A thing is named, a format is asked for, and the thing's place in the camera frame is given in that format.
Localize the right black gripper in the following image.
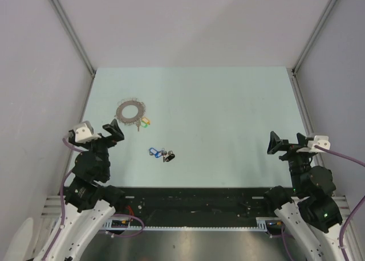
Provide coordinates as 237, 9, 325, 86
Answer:
266, 130, 315, 194

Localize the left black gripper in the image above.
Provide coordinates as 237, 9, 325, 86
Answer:
70, 119, 123, 178

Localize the metal disc keyring holder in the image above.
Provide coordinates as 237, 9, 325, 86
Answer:
115, 98, 146, 129

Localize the blue tagged key bunch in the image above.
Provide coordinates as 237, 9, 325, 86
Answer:
148, 148, 167, 158

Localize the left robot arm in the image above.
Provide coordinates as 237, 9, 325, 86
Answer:
34, 120, 126, 260

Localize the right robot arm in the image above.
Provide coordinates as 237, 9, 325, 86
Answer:
263, 132, 364, 260

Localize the green key tag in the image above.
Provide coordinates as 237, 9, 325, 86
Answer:
140, 121, 149, 128

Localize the yellow key tag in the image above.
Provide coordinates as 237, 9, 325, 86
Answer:
141, 117, 151, 125

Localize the black key fob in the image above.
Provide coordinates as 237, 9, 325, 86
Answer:
162, 150, 175, 162

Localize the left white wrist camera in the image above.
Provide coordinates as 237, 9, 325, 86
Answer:
70, 121, 101, 144

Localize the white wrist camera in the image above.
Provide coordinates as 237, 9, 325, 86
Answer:
70, 121, 101, 144
297, 135, 331, 153

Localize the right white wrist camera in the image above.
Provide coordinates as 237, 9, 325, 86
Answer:
297, 135, 331, 153

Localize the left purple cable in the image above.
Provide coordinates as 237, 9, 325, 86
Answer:
39, 137, 145, 261

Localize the purple cable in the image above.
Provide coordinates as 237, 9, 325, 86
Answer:
267, 145, 365, 261
39, 137, 145, 261

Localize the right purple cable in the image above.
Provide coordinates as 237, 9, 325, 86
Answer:
267, 145, 365, 261

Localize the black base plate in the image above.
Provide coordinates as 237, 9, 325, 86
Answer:
94, 186, 294, 227

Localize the white cable duct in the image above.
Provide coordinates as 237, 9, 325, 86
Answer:
99, 219, 267, 235

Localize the left aluminium frame post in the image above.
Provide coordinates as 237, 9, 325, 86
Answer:
42, 0, 96, 75

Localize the aluminium frame post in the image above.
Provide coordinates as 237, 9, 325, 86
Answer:
291, 0, 339, 75
42, 0, 96, 75

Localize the right aluminium frame post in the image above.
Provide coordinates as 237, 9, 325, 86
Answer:
291, 0, 339, 75

